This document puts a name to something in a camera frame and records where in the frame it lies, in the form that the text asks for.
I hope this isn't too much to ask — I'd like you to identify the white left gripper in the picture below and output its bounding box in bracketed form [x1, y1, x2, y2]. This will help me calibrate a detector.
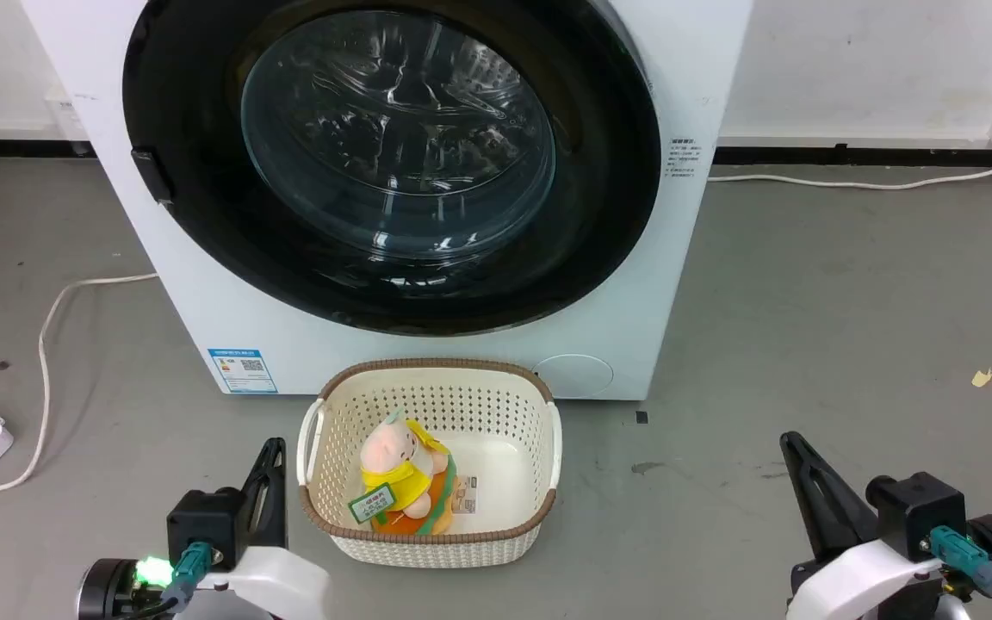
[193, 437, 331, 620]

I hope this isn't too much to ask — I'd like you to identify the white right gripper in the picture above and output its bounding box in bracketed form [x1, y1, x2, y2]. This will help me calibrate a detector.
[779, 431, 946, 620]

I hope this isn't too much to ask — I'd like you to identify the white front-load washing machine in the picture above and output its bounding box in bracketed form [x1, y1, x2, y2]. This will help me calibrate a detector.
[21, 0, 755, 402]

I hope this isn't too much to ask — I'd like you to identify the black round washer door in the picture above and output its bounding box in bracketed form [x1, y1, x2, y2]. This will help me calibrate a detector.
[122, 0, 662, 337]

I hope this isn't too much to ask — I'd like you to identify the green white toy hang tag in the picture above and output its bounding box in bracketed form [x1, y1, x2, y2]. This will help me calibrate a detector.
[348, 483, 398, 524]

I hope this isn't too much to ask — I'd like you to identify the blue energy label sticker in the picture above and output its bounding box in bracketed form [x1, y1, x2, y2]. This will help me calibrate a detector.
[208, 348, 279, 395]

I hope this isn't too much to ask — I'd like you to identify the pink pig plush toy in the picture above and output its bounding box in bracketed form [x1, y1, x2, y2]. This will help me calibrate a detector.
[359, 411, 458, 536]

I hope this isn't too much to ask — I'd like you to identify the cream perforated laundry basket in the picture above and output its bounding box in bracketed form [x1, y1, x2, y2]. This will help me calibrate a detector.
[296, 358, 563, 569]

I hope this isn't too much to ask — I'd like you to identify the round white filter cover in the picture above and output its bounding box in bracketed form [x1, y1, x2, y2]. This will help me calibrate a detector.
[534, 354, 615, 400]

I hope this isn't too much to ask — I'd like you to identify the small text warning sticker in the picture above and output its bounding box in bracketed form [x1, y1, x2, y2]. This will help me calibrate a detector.
[668, 136, 699, 179]

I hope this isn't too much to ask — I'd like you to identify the teal plug left camera cable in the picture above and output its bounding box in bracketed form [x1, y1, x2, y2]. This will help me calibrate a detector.
[121, 541, 214, 620]

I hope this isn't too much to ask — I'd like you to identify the teal plug camera cable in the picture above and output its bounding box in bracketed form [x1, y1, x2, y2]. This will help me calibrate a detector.
[920, 525, 992, 620]
[121, 541, 214, 620]

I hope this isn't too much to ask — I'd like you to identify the teal plug right camera cable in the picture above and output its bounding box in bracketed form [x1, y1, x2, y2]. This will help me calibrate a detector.
[920, 525, 992, 620]

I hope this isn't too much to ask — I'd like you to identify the white power cable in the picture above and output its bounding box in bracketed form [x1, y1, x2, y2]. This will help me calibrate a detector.
[0, 272, 159, 495]
[708, 148, 992, 191]

